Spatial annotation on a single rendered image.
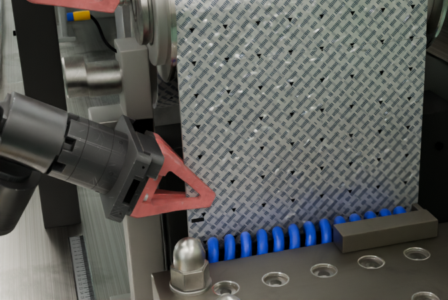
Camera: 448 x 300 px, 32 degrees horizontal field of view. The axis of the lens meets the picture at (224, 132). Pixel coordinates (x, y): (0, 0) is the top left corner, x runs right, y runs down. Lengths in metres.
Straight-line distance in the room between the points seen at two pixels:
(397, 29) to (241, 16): 0.15
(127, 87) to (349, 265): 0.26
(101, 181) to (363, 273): 0.24
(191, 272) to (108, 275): 0.31
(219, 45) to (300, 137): 0.12
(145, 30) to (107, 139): 0.10
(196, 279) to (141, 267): 0.18
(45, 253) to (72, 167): 0.38
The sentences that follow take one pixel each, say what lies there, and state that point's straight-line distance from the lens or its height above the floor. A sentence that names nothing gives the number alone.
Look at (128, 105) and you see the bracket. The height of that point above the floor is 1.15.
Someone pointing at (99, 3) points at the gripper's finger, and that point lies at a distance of 0.73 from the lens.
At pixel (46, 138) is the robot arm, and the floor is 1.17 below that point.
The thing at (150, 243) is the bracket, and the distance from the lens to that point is 0.83.
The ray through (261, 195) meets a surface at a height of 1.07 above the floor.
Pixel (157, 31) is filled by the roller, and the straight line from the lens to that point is 0.68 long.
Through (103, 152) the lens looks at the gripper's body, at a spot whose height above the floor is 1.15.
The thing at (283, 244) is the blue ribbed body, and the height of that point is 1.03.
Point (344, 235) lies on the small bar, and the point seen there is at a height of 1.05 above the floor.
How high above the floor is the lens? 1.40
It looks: 21 degrees down
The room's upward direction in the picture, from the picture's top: 3 degrees counter-clockwise
